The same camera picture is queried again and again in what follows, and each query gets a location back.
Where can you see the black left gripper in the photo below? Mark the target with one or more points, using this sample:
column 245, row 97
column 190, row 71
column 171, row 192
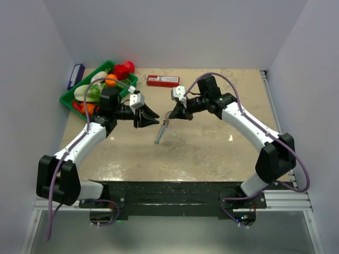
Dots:
column 143, row 122

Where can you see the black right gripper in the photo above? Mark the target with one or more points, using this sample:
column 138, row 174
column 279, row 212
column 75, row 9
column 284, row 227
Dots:
column 180, row 111

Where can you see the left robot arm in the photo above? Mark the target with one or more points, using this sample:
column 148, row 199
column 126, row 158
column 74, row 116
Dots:
column 58, row 178

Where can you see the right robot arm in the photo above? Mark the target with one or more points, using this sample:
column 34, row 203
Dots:
column 275, row 150

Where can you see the red rectangular box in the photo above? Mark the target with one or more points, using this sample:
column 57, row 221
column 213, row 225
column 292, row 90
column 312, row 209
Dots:
column 163, row 81

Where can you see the green bell pepper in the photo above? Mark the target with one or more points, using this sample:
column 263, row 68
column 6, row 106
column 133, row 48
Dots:
column 125, row 86

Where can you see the red bell pepper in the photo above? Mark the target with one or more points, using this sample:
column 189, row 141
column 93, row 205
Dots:
column 121, row 72

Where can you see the red tomato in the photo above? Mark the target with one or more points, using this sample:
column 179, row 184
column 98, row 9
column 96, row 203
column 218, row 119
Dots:
column 130, row 66

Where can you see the small orange pepper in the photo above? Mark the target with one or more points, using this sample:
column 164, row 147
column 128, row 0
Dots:
column 90, row 107

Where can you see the green leafy cabbage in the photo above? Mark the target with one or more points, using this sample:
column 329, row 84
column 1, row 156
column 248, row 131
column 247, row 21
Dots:
column 87, row 92

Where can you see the white radish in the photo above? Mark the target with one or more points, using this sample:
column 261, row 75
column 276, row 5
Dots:
column 101, row 75

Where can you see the red chili pepper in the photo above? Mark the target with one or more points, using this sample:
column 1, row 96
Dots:
column 77, row 106

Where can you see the purple box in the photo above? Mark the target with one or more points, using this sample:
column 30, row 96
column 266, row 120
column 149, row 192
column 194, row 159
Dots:
column 76, row 76

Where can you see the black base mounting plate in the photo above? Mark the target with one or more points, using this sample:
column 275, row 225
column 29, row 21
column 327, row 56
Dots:
column 203, row 199

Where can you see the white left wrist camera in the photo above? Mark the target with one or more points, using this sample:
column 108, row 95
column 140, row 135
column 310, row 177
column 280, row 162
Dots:
column 136, row 101

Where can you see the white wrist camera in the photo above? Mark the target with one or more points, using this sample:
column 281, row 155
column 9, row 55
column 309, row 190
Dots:
column 136, row 101
column 177, row 94

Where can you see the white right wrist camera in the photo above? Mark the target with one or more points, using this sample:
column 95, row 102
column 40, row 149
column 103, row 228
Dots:
column 177, row 94

